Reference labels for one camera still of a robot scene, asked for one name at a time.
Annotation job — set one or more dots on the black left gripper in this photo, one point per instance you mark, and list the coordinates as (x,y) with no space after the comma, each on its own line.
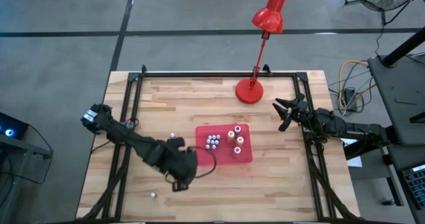
(182,164)

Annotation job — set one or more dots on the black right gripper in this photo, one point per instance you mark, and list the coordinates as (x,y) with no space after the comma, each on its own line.
(300,114)

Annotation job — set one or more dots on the large orange food colouring bottle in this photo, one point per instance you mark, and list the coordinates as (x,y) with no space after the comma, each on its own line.
(236,151)

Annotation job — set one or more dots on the large yellow food colouring bottle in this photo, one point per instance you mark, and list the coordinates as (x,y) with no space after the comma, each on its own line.
(230,136)

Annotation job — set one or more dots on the yellow-topped spool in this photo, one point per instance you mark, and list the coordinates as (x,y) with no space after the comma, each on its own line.
(239,141)

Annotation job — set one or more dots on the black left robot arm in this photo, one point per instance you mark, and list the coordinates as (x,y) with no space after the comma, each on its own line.
(133,139)

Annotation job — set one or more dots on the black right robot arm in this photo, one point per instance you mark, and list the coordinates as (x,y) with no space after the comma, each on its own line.
(352,131)

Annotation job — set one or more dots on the red desk lamp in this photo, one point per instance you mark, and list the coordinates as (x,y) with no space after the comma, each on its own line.
(249,92)

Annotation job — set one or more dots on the pink translucent plastic bin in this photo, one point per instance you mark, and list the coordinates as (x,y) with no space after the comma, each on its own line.
(222,157)

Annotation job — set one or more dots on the black power strip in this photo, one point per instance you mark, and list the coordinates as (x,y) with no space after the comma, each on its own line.
(349,96)

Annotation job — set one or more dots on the white paper sheet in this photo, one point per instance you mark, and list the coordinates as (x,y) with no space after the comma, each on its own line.
(355,162)

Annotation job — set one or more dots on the black side table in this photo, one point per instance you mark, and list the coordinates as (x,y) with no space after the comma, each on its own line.
(401,101)

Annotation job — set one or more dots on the black keyboard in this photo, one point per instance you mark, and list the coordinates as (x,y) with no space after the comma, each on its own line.
(415,184)

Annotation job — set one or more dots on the black computer with blue light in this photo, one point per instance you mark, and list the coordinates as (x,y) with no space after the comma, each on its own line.
(13,127)

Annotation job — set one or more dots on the black aluminium table frame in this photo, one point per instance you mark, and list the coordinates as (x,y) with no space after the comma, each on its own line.
(216,74)

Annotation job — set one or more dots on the black post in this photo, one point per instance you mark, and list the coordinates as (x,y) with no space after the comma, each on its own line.
(401,48)

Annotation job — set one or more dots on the black stand frame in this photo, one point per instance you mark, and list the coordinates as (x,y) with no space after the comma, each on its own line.
(26,147)

